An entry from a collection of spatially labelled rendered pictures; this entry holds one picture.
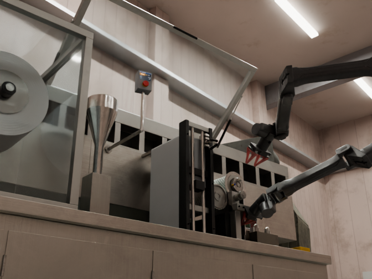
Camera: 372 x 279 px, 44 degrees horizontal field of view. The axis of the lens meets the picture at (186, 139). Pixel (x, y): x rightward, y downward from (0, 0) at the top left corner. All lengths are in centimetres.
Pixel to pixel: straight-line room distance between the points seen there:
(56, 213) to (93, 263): 19
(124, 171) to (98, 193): 45
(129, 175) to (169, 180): 27
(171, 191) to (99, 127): 45
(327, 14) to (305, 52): 106
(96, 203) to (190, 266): 47
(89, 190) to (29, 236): 57
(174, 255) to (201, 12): 613
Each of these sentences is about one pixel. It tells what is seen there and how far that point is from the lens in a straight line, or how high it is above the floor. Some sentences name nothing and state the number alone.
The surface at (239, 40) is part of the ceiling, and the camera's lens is 816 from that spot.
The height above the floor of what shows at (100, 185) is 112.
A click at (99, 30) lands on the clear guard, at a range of 230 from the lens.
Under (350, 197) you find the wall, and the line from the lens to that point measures 1097.
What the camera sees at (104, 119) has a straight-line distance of 204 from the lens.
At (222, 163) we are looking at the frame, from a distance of 284.
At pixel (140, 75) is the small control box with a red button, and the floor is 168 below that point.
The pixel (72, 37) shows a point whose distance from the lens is 178.
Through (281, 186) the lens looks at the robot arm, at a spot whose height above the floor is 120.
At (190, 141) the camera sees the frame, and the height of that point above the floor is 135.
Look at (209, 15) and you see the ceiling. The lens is 758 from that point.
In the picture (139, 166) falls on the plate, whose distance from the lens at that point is 241.
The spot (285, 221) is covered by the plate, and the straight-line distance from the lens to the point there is 315.
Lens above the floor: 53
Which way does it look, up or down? 24 degrees up
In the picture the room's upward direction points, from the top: straight up
